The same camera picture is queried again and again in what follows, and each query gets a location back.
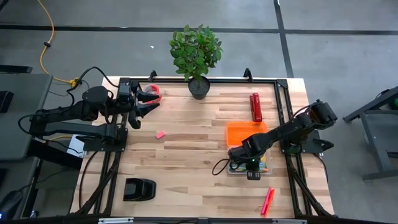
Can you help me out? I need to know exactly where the silver metal bracket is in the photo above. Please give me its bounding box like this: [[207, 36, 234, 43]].
[[272, 218, 308, 224], [98, 217, 134, 224]]

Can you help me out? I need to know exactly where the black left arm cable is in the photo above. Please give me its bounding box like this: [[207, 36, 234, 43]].
[[65, 66, 121, 94]]

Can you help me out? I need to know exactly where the grey metal stand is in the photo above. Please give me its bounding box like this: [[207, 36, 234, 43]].
[[343, 85, 398, 182]]

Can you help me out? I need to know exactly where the white box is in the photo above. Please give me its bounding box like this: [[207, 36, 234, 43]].
[[67, 133, 86, 158]]

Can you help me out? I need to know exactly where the orange marker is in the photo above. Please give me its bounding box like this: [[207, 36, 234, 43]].
[[263, 189, 275, 218]]

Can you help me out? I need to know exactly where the black box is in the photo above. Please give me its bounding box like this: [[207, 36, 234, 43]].
[[0, 90, 15, 113]]

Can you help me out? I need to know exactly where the black aluminium table frame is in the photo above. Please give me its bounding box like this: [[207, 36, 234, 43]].
[[70, 68, 335, 218]]

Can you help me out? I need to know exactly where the yellow extension cable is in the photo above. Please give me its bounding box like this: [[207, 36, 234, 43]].
[[37, 0, 82, 88]]

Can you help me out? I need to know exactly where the black computer mouse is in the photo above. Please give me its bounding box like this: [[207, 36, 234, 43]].
[[0, 190, 24, 220]]

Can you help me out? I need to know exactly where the red tape dispenser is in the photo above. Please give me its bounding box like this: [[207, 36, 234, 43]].
[[143, 83, 162, 105]]

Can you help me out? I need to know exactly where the orange lid clear pencil case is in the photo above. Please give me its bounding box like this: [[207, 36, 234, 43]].
[[226, 121, 272, 175]]

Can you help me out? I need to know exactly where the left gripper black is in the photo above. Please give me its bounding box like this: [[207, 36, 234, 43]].
[[118, 80, 161, 130]]

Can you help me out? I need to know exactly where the black plastic holder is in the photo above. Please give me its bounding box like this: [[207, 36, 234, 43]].
[[123, 177, 157, 202]]

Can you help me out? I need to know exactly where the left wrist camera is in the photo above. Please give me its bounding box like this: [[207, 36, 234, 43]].
[[118, 82, 132, 102]]

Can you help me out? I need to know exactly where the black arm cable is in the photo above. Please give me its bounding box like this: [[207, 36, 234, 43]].
[[211, 157, 233, 176], [65, 66, 121, 94]]

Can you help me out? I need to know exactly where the flat black bar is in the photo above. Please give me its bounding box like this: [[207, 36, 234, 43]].
[[0, 64, 34, 75]]

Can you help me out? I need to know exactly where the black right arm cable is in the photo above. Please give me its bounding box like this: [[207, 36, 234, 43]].
[[211, 157, 233, 176]]

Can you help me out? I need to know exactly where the black cable bundle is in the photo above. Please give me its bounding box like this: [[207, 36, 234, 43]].
[[70, 151, 122, 216], [284, 154, 333, 217]]

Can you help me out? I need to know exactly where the green potted plant black pot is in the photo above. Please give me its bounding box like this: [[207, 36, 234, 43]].
[[169, 24, 224, 100]]

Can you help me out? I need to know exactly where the grey side table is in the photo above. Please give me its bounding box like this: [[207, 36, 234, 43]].
[[0, 73, 53, 161]]

